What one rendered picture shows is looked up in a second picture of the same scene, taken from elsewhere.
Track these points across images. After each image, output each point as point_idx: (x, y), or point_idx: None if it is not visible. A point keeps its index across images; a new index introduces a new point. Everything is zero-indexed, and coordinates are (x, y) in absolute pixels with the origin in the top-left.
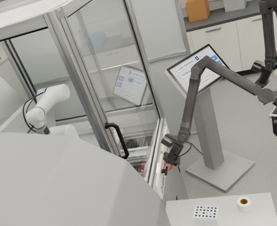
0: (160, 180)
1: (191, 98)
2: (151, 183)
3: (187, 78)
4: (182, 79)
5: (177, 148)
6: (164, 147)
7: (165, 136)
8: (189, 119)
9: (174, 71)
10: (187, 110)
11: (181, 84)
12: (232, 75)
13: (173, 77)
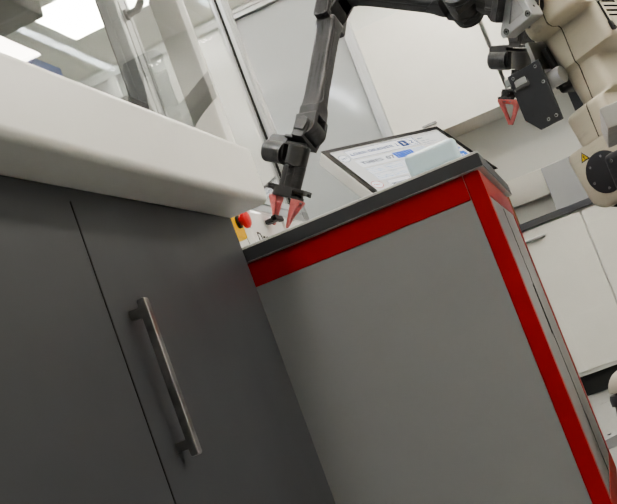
0: (258, 223)
1: (320, 52)
2: None
3: (376, 167)
4: (360, 168)
5: (293, 148)
6: (290, 225)
7: (271, 139)
8: (317, 89)
9: (342, 156)
10: (314, 76)
11: (358, 174)
12: None
13: (338, 164)
